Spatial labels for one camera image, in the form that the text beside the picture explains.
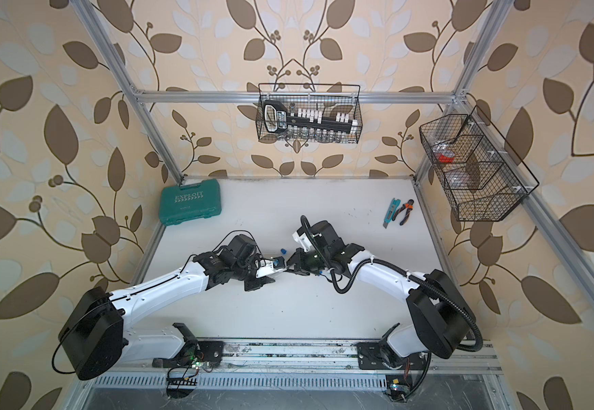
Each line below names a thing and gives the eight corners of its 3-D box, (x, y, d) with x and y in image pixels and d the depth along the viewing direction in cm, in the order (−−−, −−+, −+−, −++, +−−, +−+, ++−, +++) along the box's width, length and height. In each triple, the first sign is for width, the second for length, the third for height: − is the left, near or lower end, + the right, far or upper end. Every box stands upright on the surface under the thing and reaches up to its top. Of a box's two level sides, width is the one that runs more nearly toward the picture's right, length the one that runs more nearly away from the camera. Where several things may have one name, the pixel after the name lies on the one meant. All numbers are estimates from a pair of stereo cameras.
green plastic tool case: (162, 228, 106) (156, 221, 101) (166, 194, 118) (160, 186, 113) (222, 216, 110) (219, 208, 105) (220, 184, 122) (217, 176, 117)
